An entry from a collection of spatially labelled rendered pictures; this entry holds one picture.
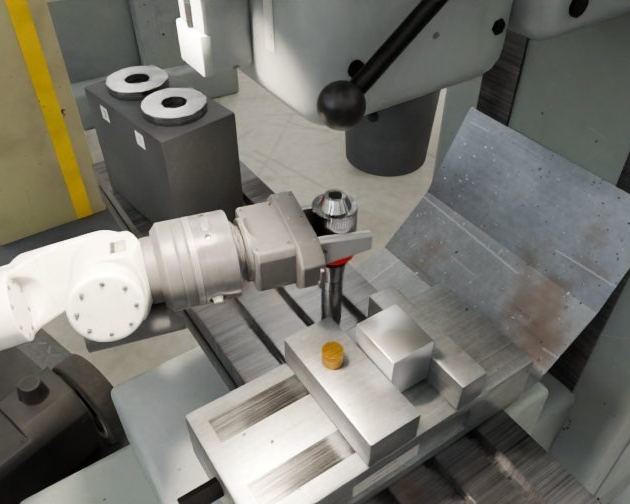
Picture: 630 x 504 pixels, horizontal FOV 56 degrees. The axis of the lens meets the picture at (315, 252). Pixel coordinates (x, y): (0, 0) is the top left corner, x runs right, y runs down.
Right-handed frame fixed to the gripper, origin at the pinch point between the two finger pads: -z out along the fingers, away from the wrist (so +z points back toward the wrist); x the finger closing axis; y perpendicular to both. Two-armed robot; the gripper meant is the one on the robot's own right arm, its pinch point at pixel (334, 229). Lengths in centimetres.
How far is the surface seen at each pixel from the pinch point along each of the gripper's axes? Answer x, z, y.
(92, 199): 168, 37, 103
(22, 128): 164, 52, 66
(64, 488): 5, 37, 40
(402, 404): -16.8, -0.7, 8.5
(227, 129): 29.1, 4.8, 2.9
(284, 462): -16.5, 10.9, 12.5
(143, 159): 31.0, 16.8, 6.5
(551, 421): -8, -35, 42
